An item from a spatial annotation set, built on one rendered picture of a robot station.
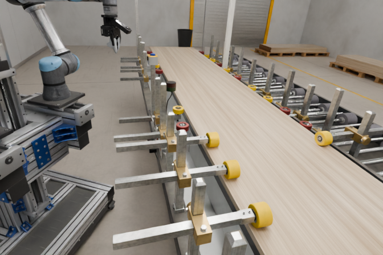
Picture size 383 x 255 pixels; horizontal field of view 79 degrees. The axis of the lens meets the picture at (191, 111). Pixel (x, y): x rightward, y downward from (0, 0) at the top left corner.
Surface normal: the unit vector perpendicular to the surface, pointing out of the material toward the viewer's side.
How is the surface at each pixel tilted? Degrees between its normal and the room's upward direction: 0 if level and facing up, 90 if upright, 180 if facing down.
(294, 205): 0
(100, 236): 0
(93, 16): 90
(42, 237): 0
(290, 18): 90
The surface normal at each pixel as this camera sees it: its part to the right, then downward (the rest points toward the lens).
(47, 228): 0.06, -0.90
